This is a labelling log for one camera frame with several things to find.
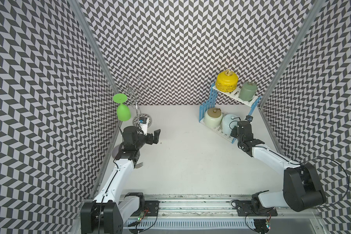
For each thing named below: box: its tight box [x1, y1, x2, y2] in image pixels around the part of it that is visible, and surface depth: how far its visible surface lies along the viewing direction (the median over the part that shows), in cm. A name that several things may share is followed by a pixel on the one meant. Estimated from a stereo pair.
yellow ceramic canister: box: [215, 69, 239, 93], surface depth 86 cm
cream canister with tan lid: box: [204, 107, 223, 129], surface depth 101 cm
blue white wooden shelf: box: [198, 82, 262, 144], surface depth 91 cm
